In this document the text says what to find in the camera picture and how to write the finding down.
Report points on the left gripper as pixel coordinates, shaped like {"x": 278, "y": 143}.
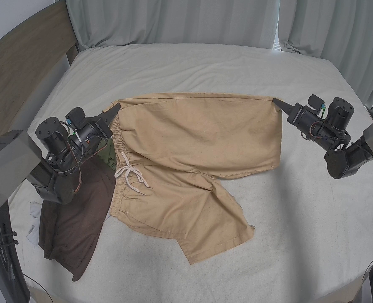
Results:
{"x": 90, "y": 134}

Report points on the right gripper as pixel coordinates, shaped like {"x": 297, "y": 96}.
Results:
{"x": 303, "y": 120}

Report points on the tan shorts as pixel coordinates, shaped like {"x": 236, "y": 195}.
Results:
{"x": 205, "y": 131}

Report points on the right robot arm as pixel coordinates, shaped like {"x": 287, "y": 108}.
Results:
{"x": 341, "y": 115}

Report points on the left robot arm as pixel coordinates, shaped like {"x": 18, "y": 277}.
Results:
{"x": 52, "y": 137}

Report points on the bed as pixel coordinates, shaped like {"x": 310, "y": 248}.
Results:
{"x": 205, "y": 68}

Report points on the green garment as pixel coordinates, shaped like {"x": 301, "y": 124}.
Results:
{"x": 108, "y": 156}

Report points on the window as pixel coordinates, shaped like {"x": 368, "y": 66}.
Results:
{"x": 275, "y": 45}

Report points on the brown shorts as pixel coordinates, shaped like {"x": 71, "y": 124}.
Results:
{"x": 76, "y": 219}

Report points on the white garment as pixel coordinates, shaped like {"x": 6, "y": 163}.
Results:
{"x": 35, "y": 210}

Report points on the pale green curtain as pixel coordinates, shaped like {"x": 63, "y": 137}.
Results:
{"x": 331, "y": 17}
{"x": 174, "y": 11}

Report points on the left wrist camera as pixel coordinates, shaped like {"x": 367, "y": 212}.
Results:
{"x": 75, "y": 117}

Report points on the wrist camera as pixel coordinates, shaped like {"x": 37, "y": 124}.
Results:
{"x": 75, "y": 117}
{"x": 315, "y": 100}

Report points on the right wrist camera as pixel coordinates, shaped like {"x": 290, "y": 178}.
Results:
{"x": 315, "y": 100}

